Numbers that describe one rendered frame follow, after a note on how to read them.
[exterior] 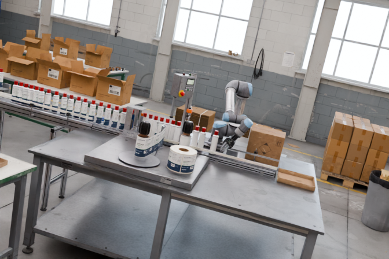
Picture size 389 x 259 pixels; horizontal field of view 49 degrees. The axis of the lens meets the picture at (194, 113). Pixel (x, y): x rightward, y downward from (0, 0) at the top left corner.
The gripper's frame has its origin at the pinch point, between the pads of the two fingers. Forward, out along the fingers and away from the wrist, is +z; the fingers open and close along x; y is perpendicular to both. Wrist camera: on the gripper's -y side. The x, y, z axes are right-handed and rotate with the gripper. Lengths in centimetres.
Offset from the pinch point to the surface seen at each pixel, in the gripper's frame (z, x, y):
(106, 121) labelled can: 53, -91, 3
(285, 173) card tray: -20, 54, -12
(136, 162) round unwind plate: 29, -42, 70
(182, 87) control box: -16, -61, -1
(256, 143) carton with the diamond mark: -20.2, 18.7, -19.1
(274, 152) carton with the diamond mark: -24.7, 35.0, -18.8
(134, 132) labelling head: 36, -64, 16
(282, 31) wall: -101, -44, -538
